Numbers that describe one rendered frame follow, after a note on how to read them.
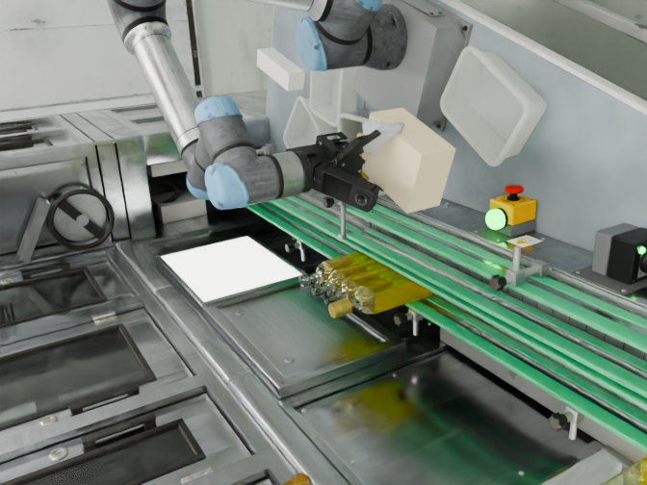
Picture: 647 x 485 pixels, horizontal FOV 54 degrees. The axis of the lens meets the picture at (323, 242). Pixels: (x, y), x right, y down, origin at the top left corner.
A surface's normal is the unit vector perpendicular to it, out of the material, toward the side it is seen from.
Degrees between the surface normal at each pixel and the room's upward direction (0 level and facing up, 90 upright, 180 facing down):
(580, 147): 0
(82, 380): 90
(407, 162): 0
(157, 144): 90
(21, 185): 90
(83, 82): 90
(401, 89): 1
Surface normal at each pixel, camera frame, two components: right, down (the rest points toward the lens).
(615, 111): -0.86, 0.22
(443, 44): 0.50, 0.58
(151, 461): -0.04, -0.93
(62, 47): 0.51, 0.30
